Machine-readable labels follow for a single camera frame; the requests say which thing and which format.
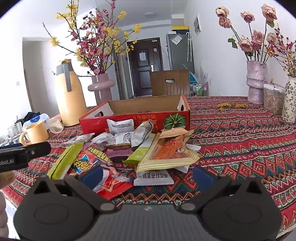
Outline green snack bar packet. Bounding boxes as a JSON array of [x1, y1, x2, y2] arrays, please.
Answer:
[[47, 142, 84, 180]]

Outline orange yellow striped snack bag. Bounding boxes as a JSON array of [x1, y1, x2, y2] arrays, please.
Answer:
[[137, 132, 201, 173]]

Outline white printed snack packet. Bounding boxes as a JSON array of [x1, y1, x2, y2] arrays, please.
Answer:
[[133, 170, 175, 186]]

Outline orange cracker packet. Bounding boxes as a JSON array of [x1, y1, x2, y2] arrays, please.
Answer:
[[159, 128, 188, 139]]

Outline light green white snack packet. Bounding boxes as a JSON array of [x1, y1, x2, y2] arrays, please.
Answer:
[[122, 133, 156, 166]]

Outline clear container with snacks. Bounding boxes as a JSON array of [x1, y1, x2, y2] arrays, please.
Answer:
[[263, 84, 285, 115]]

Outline red blue snack bag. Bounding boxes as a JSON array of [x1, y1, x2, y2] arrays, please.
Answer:
[[67, 146, 133, 200]]

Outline pink snack packet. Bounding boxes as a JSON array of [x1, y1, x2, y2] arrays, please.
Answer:
[[106, 149, 133, 158]]

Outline yellow ceramic mug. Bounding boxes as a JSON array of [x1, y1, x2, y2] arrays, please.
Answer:
[[19, 120, 49, 146]]

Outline dark bag on floor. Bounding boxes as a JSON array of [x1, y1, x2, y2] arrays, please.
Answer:
[[16, 112, 41, 125]]

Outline blue capped plastic bottle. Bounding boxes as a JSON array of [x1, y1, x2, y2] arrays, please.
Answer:
[[23, 113, 50, 131]]

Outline patterned red tablecloth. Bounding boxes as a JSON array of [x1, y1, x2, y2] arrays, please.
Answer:
[[1, 96, 295, 238]]

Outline white grey crumpled packet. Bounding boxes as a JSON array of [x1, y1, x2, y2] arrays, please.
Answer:
[[130, 119, 154, 148]]

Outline white pouch near box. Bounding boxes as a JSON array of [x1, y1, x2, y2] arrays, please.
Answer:
[[106, 119, 134, 135]]

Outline fallen yellow petals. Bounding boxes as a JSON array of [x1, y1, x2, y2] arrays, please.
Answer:
[[217, 102, 247, 111]]

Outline red cardboard pumpkin box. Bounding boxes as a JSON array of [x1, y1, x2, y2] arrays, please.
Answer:
[[79, 95, 190, 135]]

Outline yellow thermos jug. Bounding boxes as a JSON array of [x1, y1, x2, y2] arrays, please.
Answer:
[[55, 59, 88, 126]]

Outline brown wooden chair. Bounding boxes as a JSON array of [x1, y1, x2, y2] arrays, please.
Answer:
[[149, 70, 190, 96]]

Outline floral white vase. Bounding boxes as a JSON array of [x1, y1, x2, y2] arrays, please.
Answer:
[[281, 76, 295, 124]]

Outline pink textured tall vase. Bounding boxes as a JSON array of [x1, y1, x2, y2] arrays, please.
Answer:
[[246, 60, 267, 105]]

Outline grey refrigerator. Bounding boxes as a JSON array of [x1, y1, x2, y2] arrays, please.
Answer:
[[166, 30, 195, 73]]

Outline dark brown door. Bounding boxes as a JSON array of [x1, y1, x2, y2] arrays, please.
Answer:
[[128, 38, 163, 97]]

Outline pink yellow blossom branches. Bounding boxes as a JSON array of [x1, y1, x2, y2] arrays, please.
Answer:
[[49, 1, 142, 76]]

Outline dried pink roses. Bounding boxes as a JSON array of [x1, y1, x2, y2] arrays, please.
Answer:
[[215, 4, 287, 64]]

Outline yellow box on fridge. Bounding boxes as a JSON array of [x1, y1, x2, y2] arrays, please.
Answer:
[[171, 26, 189, 31]]

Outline pink ring vase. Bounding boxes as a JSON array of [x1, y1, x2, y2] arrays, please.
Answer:
[[88, 73, 115, 105]]

